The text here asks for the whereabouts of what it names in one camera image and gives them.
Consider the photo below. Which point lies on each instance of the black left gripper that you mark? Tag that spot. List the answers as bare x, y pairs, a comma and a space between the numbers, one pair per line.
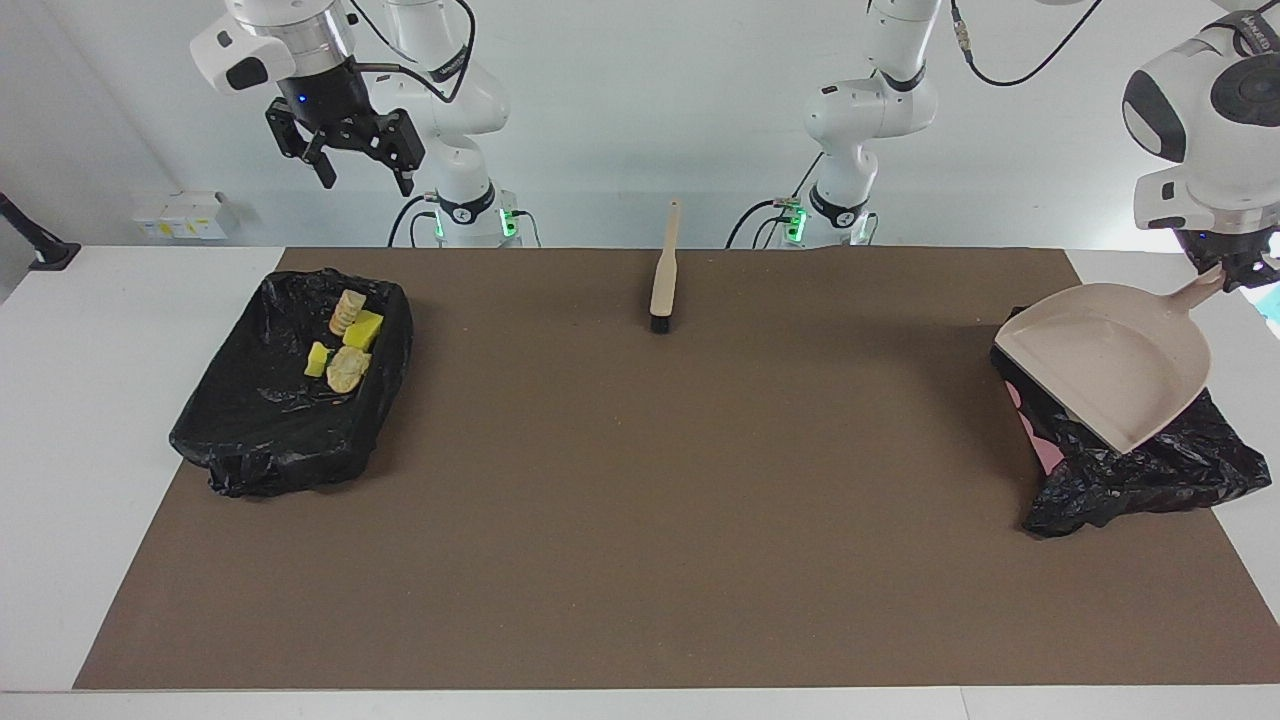
1230, 250

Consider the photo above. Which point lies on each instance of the brown table mat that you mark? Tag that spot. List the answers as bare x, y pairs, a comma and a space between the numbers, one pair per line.
700, 550

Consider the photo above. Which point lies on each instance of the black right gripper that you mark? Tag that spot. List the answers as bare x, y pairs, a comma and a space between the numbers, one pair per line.
335, 105

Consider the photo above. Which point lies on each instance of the beige hand brush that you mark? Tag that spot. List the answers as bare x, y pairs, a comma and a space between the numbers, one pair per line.
664, 285

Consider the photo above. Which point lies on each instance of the yellow sponge green backing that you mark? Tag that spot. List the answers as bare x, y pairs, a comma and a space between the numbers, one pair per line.
318, 360

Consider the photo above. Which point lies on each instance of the pink plastic bin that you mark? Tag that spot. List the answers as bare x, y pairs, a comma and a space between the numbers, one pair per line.
1045, 450

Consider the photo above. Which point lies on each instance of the pale toast slice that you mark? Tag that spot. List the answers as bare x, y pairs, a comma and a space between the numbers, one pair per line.
348, 370

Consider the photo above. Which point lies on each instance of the white wall outlet box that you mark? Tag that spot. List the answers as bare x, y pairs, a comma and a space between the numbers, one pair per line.
195, 215

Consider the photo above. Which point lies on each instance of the plain yellow sponge block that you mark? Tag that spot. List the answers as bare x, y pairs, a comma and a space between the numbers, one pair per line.
365, 330

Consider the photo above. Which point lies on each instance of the black plastic trash bag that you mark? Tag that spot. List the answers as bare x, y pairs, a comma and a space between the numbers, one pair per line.
1150, 470
260, 420

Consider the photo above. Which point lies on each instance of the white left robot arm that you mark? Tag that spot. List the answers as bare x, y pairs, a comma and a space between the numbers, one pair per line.
1200, 130

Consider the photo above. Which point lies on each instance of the beige plastic dustpan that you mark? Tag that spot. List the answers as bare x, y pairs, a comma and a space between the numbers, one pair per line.
1110, 360

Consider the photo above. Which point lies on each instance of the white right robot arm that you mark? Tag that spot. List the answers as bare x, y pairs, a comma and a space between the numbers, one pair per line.
450, 100

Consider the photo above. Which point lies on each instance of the small white wall box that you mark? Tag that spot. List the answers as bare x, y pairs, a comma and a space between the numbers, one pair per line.
148, 222

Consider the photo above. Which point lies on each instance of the black camera stand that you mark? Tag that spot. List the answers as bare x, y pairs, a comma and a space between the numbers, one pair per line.
55, 255

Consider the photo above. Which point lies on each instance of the pale ridged bread roll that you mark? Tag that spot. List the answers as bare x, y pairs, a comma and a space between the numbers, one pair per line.
348, 312

